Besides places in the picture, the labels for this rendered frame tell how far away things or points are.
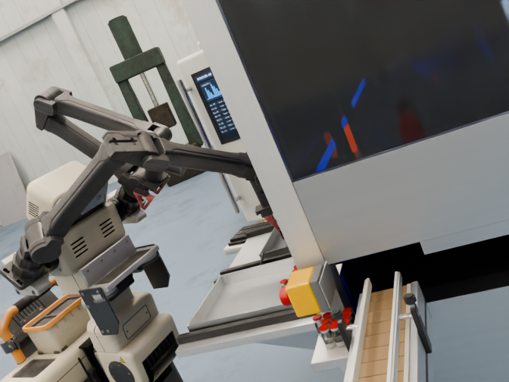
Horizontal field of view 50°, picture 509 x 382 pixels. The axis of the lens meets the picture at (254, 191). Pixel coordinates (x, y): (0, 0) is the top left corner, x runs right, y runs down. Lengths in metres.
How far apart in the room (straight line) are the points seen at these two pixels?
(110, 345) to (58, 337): 0.28
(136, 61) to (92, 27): 3.23
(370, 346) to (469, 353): 0.30
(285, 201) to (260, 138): 0.14
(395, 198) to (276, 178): 0.24
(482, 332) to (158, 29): 10.28
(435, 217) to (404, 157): 0.13
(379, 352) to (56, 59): 11.58
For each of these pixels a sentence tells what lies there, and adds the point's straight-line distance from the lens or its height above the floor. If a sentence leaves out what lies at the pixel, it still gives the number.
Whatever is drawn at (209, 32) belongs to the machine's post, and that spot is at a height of 1.54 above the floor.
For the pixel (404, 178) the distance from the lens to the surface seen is 1.08.
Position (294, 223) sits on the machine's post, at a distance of 1.14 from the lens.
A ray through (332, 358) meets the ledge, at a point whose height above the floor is 0.88.
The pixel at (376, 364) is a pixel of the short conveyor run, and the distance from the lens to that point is 0.99.
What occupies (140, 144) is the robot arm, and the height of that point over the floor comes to 1.38.
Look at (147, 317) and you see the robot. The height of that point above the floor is 0.83.
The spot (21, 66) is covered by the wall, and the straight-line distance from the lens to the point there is 12.80.
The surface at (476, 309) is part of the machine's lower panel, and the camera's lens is 1.21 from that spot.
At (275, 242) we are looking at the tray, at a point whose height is 0.88.
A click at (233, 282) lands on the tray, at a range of 1.65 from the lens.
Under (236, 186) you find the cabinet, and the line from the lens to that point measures 2.33.
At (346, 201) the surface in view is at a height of 1.14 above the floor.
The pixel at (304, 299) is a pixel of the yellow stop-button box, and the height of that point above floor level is 1.00.
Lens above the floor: 1.49
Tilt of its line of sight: 14 degrees down
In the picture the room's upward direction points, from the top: 24 degrees counter-clockwise
